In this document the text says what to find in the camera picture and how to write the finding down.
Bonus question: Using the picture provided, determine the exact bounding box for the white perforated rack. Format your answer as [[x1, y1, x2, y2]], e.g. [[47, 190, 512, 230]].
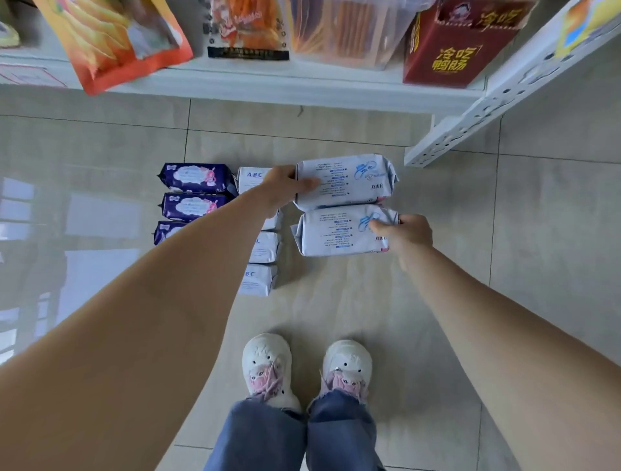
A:
[[405, 0, 621, 168]]

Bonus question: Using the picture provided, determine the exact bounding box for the beige snack bag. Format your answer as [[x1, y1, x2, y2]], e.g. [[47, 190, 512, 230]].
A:
[[0, 19, 21, 49]]

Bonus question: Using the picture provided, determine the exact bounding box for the person's right forearm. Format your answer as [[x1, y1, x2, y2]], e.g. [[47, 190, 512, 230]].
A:
[[400, 245, 621, 471]]

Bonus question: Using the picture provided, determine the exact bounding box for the person's left shoe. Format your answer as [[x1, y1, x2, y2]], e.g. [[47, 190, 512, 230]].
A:
[[241, 333, 303, 413]]

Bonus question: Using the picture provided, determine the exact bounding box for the row of red strip packets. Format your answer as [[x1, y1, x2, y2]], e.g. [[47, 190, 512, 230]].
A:
[[199, 0, 292, 61]]

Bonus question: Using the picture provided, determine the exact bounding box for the person's right leg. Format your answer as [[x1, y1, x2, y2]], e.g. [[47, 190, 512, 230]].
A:
[[305, 390, 387, 471]]

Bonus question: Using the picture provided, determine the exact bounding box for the person's left hand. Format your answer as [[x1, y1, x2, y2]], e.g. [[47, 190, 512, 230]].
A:
[[256, 164, 322, 220]]

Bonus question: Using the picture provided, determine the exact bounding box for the person's left leg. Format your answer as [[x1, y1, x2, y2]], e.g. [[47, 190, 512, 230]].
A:
[[203, 399, 307, 471]]

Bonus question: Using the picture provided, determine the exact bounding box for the person's shoe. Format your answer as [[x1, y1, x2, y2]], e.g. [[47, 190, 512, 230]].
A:
[[241, 333, 303, 413], [320, 339, 373, 404]]

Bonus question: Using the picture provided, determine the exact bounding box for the person's right shoe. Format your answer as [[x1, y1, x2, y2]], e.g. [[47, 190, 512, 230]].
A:
[[320, 339, 373, 404]]

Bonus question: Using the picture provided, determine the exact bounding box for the person's right hand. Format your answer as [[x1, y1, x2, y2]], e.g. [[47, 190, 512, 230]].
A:
[[368, 213, 435, 272]]

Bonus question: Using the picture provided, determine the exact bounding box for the white metal shelf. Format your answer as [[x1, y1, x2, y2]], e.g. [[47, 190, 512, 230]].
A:
[[0, 0, 486, 115]]

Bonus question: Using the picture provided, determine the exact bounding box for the clear box of orange sachets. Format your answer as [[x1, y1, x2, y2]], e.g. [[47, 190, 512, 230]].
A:
[[286, 0, 428, 71]]

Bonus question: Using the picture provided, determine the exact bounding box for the person's leg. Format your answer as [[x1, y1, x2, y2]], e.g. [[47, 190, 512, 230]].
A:
[[203, 399, 307, 471], [305, 390, 387, 471]]

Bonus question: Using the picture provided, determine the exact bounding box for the brown snack box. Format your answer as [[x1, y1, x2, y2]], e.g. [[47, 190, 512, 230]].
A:
[[402, 0, 539, 89]]

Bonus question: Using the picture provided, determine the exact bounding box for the purple pad packet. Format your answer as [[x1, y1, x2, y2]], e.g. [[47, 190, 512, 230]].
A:
[[153, 221, 188, 247], [157, 192, 234, 223], [157, 162, 239, 196]]

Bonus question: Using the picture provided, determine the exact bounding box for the red bordered paper label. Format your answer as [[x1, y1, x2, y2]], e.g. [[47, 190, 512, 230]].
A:
[[0, 63, 67, 88]]

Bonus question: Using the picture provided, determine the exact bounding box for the orange chip bag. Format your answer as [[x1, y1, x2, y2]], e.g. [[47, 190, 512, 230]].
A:
[[31, 0, 194, 96]]

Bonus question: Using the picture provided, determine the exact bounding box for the person's left forearm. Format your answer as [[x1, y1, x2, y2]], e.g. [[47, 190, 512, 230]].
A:
[[0, 186, 278, 471]]

